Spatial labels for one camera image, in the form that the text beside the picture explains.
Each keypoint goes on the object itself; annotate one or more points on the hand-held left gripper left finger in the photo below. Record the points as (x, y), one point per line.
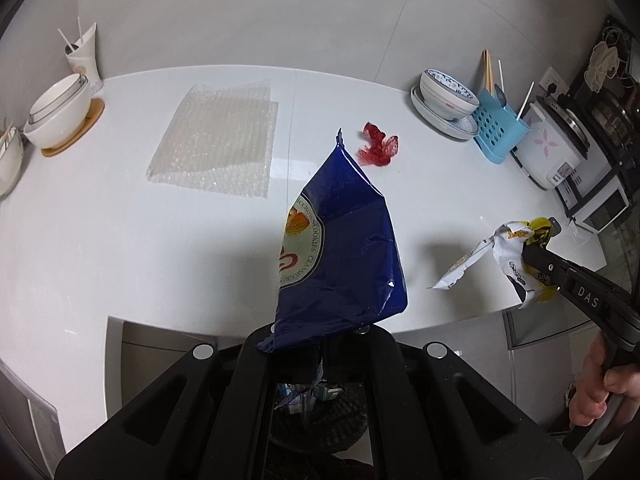
(255, 360)

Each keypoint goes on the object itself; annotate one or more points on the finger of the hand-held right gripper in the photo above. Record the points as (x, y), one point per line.
(554, 227)
(545, 265)

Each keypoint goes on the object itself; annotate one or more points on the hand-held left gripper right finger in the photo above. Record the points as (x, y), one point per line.
(380, 355)

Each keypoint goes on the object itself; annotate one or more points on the white and yellow snack wrapper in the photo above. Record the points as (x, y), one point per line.
(500, 245)

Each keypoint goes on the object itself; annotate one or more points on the black trash bin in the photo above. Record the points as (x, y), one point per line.
(320, 435)

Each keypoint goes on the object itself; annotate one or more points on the blue cookie bag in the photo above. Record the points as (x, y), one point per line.
(345, 240)

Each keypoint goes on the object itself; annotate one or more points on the person's right hand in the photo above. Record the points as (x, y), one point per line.
(590, 390)

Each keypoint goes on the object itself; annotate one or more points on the white microwave oven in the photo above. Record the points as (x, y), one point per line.
(595, 200)

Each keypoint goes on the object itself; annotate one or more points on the white rice cooker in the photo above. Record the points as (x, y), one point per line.
(545, 145)

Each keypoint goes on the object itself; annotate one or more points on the blue utensil holder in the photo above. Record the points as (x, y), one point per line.
(495, 130)

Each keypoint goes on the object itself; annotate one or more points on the black coffee machine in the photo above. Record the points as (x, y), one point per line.
(615, 115)

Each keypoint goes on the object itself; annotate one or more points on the white stick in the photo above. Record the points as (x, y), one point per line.
(500, 75)
(525, 100)

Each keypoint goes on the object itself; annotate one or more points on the wooden chopsticks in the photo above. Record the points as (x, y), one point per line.
(487, 72)

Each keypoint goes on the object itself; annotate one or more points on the white lace cloth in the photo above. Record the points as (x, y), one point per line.
(602, 65)

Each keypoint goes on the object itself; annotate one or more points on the blue patterned bowl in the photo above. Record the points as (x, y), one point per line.
(447, 95)

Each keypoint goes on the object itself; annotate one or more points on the red mesh net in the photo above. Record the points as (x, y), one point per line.
(377, 150)

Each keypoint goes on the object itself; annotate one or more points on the bubble wrap sheet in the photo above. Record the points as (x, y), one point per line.
(215, 135)

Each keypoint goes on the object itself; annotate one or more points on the grey cabinet front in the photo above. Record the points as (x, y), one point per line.
(25, 410)

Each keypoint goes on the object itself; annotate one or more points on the round wooden coaster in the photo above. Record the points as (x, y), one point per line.
(90, 122)

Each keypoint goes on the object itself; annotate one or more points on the stacked white bowls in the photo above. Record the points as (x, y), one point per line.
(57, 125)

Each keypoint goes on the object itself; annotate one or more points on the white bowl with patterned rim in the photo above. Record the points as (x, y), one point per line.
(10, 165)

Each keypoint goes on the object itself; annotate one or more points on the glass bowl lid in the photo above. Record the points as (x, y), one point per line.
(55, 97)

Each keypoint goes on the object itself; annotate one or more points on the white paper cup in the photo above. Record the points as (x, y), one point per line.
(87, 65)

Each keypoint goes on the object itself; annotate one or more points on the white straw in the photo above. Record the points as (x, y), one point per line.
(66, 40)
(79, 30)

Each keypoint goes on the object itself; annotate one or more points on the white wall socket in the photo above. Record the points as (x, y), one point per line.
(555, 80)

